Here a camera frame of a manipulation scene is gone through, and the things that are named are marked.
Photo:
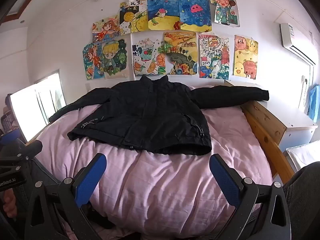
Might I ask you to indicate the person's left leg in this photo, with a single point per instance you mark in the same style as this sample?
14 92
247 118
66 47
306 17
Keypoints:
45 172

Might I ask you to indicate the wooden bed frame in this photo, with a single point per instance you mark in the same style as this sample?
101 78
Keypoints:
262 125

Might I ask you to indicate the white wall hanger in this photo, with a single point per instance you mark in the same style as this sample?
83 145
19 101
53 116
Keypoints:
304 90

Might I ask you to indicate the blond boy drawing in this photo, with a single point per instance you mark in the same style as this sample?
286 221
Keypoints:
113 58

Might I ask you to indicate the underwater orange-haired girl drawing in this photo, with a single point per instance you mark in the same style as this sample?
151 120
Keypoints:
92 61

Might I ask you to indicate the black padded jacket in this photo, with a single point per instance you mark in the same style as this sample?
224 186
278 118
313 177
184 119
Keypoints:
150 110

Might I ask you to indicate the dark cluttered shelf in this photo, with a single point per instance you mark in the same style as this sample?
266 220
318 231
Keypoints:
10 120

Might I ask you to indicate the white wall pipe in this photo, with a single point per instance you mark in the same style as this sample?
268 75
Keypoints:
130 42

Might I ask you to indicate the red-haired character drawing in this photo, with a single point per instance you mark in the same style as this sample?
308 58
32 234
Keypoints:
225 7

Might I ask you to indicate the person's leg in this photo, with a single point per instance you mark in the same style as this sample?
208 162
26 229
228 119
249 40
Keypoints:
302 195
45 172

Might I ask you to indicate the brown wooden ceiling frame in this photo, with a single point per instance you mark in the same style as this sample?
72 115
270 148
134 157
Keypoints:
20 5

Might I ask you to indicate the white air conditioner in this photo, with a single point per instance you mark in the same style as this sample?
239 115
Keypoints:
296 42

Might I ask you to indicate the turtles and cup drawing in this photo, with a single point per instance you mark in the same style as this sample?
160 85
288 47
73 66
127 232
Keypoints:
148 57

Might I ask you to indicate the landscape drawing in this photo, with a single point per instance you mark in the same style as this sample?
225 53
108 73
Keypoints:
181 52

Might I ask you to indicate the city and dragon drawing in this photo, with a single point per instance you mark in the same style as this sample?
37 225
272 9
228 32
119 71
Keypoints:
213 56

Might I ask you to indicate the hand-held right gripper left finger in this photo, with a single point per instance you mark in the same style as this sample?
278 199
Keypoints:
91 177

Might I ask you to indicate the bright window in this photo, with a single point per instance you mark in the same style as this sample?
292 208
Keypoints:
37 105

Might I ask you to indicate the pigs and chicks drawing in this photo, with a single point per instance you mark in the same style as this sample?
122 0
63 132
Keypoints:
246 57

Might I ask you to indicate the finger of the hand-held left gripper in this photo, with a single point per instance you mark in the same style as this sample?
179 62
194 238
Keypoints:
32 147
8 136

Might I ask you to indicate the person's right leg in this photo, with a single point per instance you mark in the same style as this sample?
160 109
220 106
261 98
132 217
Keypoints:
302 195

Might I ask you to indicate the blue hanging cloth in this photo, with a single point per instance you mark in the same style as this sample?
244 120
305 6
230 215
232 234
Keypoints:
315 103

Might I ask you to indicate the swimming girl drawing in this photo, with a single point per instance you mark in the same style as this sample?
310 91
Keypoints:
106 28

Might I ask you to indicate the pineapple drawing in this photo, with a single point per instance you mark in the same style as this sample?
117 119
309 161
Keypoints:
132 15

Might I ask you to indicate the small white wall hook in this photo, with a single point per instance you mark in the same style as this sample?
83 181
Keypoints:
87 88

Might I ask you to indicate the pink jellyfish drawing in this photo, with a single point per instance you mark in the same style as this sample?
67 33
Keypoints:
195 12

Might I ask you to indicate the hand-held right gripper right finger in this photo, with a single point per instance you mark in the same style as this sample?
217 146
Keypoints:
225 180

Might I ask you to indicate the fish on sand drawing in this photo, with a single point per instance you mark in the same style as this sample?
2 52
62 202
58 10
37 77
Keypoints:
162 12

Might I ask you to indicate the white cushion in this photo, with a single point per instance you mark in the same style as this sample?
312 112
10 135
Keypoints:
305 155

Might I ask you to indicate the pink duvet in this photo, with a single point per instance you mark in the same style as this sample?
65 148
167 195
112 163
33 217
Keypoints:
162 192

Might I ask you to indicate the person's left hand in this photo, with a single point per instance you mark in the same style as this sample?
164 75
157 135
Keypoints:
10 205

